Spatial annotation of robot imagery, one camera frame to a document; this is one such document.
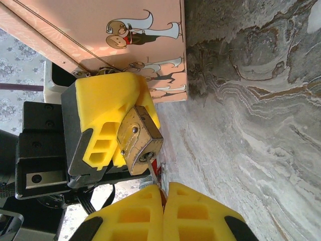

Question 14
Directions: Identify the metal box latch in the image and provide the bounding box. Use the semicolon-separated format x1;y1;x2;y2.
72;65;120;77

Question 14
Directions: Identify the brass padlock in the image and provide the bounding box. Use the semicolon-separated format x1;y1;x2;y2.
116;105;164;176

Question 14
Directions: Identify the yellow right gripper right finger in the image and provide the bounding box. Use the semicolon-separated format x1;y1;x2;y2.
164;181;259;241

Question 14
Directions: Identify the pink cartoon couple box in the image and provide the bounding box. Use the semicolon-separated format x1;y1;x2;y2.
0;0;188;104

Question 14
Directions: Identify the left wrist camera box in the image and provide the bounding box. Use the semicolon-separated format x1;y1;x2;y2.
43;61;77;104

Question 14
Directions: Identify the silver key with ring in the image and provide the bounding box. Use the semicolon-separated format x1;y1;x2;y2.
139;153;168;201

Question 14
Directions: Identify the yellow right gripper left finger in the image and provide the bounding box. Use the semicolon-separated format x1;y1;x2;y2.
72;184;166;241

